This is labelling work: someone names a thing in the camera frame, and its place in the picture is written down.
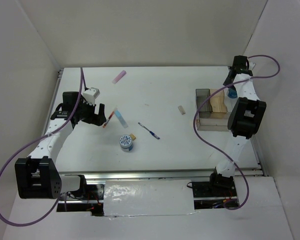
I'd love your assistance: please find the purple cable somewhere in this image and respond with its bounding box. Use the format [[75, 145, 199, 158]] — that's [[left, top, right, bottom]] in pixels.
[[193, 54, 281, 211], [0, 66, 89, 227]]

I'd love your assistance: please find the aluminium front rail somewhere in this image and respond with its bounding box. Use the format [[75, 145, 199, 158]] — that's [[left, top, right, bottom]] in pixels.
[[55, 169, 266, 181]]

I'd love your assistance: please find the red pen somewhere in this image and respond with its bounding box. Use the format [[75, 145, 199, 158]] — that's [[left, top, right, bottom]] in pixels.
[[102, 108, 117, 128]]

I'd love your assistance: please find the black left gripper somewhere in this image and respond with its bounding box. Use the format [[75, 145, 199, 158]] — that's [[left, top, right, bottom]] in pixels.
[[75, 97, 107, 126]]

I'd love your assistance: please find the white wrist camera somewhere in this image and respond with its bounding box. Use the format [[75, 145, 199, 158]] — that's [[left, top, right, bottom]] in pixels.
[[82, 87, 100, 106], [247, 61, 256, 72]]

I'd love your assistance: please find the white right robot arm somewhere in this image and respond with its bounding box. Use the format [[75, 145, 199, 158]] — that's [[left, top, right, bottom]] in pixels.
[[208, 55, 267, 196]]

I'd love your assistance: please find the blue white jar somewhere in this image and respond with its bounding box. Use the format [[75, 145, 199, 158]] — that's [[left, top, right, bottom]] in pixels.
[[119, 134, 134, 152], [227, 86, 238, 99]]

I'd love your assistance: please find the blue glue stick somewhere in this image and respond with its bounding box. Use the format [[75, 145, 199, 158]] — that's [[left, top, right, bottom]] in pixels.
[[114, 109, 129, 129]]

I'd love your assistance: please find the blue pen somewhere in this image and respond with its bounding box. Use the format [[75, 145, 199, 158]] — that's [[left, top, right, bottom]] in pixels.
[[138, 122, 160, 140]]

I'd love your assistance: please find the pink glue stick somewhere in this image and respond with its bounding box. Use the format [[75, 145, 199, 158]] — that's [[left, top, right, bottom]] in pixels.
[[111, 70, 127, 84]]

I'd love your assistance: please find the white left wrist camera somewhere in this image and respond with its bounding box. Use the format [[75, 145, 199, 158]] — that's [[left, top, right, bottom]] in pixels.
[[82, 87, 100, 106]]

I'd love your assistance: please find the white dirty eraser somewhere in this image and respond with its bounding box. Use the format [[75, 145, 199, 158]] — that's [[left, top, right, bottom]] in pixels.
[[178, 105, 186, 115]]

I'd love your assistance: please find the yellow eraser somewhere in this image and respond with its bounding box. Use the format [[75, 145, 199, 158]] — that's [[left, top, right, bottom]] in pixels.
[[129, 133, 136, 141]]

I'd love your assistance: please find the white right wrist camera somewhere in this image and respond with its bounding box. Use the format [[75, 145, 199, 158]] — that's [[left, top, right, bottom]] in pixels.
[[247, 61, 256, 72]]

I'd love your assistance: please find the transparent compartment organizer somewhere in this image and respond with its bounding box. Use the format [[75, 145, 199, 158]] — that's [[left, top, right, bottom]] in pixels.
[[196, 88, 237, 132]]

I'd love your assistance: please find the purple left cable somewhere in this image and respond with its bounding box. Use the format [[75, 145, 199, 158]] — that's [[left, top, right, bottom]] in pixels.
[[0, 66, 89, 227]]

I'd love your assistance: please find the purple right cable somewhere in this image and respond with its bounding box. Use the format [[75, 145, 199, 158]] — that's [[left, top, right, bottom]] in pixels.
[[193, 54, 281, 211]]

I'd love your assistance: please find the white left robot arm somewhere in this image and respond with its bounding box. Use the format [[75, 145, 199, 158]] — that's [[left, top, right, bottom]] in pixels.
[[14, 87, 106, 200]]

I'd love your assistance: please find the white foam cover panel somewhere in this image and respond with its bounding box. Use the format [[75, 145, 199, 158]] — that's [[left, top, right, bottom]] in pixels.
[[103, 179, 195, 217]]

